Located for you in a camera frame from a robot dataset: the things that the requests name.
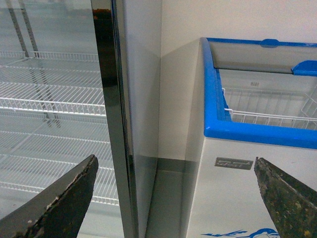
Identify glass door display fridge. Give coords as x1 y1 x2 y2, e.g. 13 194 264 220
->
0 0 162 238

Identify white wire shelf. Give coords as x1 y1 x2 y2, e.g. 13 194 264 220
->
0 127 119 206
0 51 106 117

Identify silver brand logo plate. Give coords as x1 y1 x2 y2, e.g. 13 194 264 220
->
215 157 254 170

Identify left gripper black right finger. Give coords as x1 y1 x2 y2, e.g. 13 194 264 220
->
254 157 317 238

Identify glass sliding freezer lid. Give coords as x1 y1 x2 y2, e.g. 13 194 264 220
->
208 38 317 76

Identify lower white wire shelf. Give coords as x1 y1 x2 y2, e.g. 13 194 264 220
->
0 127 119 206

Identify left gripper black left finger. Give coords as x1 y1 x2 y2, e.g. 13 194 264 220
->
0 155 99 238

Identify upper white wire shelf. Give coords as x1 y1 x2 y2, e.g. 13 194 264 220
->
0 51 106 117

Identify white chest freezer blue rim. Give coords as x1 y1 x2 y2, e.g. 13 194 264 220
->
158 37 317 238

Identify white wire freezer basket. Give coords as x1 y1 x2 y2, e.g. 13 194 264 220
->
222 88 317 130

